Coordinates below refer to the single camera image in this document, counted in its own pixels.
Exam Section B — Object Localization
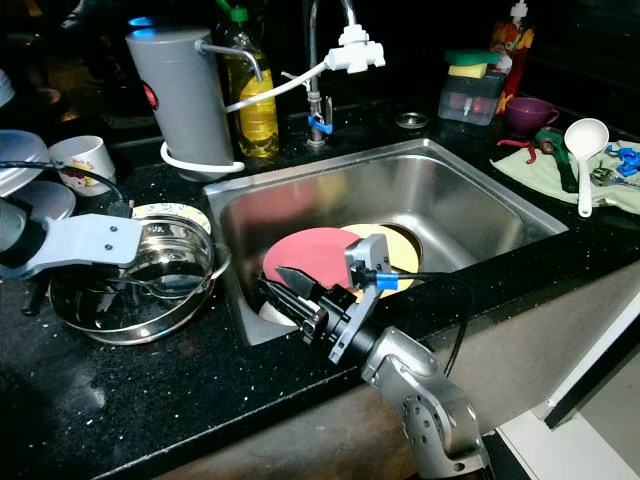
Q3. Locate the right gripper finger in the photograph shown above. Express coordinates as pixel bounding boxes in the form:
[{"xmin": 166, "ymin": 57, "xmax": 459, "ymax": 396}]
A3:
[
  {"xmin": 274, "ymin": 264, "xmax": 327, "ymax": 296},
  {"xmin": 257, "ymin": 276, "xmax": 313, "ymax": 329}
]

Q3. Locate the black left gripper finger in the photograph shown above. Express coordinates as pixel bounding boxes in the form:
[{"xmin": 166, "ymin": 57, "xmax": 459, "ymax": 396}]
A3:
[{"xmin": 105, "ymin": 274, "xmax": 213, "ymax": 302}]

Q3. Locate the pink plate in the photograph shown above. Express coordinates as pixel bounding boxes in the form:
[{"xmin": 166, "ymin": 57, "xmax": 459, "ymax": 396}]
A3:
[{"xmin": 261, "ymin": 227, "xmax": 362, "ymax": 292}]

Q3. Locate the stainless steel bowl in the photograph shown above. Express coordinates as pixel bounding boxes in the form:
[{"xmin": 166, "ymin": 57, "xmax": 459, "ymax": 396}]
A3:
[{"xmin": 47, "ymin": 212, "xmax": 232, "ymax": 347}]

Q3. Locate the chrome kitchen faucet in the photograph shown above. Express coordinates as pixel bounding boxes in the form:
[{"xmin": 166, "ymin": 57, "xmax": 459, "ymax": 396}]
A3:
[{"xmin": 304, "ymin": 0, "xmax": 362, "ymax": 150}]

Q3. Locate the white bowl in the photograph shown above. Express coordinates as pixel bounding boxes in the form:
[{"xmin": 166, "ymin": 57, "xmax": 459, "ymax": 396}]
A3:
[{"xmin": 259, "ymin": 294, "xmax": 307, "ymax": 327}]

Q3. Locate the patterned white plate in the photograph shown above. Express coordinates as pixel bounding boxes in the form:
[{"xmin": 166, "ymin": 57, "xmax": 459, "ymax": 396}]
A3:
[{"xmin": 129, "ymin": 202, "xmax": 212, "ymax": 237}]

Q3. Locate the yellow plate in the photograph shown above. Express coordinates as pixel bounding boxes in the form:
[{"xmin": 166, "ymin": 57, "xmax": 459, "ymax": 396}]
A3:
[{"xmin": 339, "ymin": 223, "xmax": 417, "ymax": 297}]

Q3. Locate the white printed mug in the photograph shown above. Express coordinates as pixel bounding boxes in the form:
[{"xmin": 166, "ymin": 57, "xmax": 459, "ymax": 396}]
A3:
[{"xmin": 49, "ymin": 134, "xmax": 119, "ymax": 197}]

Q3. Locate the yellow dish soap bottle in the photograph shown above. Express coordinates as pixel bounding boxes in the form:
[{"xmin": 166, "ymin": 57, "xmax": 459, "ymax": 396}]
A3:
[{"xmin": 218, "ymin": 0, "xmax": 280, "ymax": 160}]

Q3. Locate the stainless steel sink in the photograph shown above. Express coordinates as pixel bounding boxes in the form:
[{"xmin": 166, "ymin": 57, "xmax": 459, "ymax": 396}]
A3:
[{"xmin": 204, "ymin": 137, "xmax": 572, "ymax": 347}]

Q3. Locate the grey cylindrical water filter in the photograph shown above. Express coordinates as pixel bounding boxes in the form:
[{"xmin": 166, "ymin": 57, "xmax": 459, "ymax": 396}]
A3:
[{"xmin": 124, "ymin": 26, "xmax": 266, "ymax": 172}]

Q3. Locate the white faucet diverter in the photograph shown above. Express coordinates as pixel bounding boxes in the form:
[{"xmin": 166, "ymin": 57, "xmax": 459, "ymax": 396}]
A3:
[{"xmin": 324, "ymin": 24, "xmax": 387, "ymax": 74}]

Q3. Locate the light green cloth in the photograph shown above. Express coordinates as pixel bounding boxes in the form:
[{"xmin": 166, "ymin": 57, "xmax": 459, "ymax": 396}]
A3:
[{"xmin": 489, "ymin": 139, "xmax": 640, "ymax": 213}]

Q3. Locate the clear plastic sponge holder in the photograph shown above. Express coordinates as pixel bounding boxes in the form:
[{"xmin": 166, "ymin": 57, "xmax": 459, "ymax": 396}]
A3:
[{"xmin": 437, "ymin": 70, "xmax": 507, "ymax": 127}]

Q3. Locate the yellow green sponge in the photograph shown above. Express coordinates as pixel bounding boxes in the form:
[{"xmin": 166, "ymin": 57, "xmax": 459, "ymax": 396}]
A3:
[{"xmin": 444, "ymin": 49, "xmax": 502, "ymax": 80}]

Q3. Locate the purple cup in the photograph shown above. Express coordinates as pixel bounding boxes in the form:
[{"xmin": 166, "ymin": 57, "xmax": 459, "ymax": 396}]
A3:
[{"xmin": 504, "ymin": 96, "xmax": 560, "ymax": 139}]

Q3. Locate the white plastic ladle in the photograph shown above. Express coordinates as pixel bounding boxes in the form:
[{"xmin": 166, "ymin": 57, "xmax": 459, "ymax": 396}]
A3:
[{"xmin": 563, "ymin": 117, "xmax": 612, "ymax": 219}]

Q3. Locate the metal utensil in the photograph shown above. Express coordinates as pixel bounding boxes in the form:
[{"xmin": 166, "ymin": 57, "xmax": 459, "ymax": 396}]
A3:
[{"xmin": 591, "ymin": 164, "xmax": 640, "ymax": 192}]

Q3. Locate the red orange pump bottle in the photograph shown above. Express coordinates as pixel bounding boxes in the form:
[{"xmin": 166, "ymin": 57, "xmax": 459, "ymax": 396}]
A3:
[{"xmin": 489, "ymin": 0, "xmax": 537, "ymax": 112}]

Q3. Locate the blue plastic utensil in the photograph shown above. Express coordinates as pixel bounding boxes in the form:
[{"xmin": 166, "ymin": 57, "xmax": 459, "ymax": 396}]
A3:
[{"xmin": 604, "ymin": 144, "xmax": 640, "ymax": 180}]

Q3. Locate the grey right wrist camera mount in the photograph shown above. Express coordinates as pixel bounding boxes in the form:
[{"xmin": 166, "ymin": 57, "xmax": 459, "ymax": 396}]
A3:
[{"xmin": 324, "ymin": 232, "xmax": 392, "ymax": 364}]

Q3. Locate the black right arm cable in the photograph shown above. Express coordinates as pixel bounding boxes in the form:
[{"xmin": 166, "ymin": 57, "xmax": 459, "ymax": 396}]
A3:
[{"xmin": 372, "ymin": 268, "xmax": 477, "ymax": 378}]

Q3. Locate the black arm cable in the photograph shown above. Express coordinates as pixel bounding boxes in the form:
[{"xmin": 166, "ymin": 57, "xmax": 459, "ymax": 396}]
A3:
[
  {"xmin": 0, "ymin": 158, "xmax": 138, "ymax": 217},
  {"xmin": 372, "ymin": 268, "xmax": 477, "ymax": 378}
]

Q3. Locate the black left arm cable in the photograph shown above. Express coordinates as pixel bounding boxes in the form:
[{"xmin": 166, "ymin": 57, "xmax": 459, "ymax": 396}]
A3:
[{"xmin": 0, "ymin": 158, "xmax": 138, "ymax": 217}]

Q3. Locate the blue faucet valve handle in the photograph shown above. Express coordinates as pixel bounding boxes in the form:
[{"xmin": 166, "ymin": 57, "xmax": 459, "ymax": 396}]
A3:
[{"xmin": 307, "ymin": 112, "xmax": 334, "ymax": 137}]

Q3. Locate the white filter hose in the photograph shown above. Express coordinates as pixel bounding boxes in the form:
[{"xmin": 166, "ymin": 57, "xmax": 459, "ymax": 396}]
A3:
[{"xmin": 159, "ymin": 55, "xmax": 347, "ymax": 182}]

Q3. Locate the metal drain ring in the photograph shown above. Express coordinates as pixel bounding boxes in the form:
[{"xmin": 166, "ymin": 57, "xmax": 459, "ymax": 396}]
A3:
[{"xmin": 394, "ymin": 111, "xmax": 430, "ymax": 131}]

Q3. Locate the red handled tool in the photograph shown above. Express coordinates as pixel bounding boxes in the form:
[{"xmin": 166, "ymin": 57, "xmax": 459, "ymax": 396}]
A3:
[{"xmin": 494, "ymin": 137, "xmax": 542, "ymax": 162}]

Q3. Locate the green handled kitchen tool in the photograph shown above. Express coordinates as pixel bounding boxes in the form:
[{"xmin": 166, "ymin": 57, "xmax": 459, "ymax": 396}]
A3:
[{"xmin": 534, "ymin": 127, "xmax": 582, "ymax": 195}]

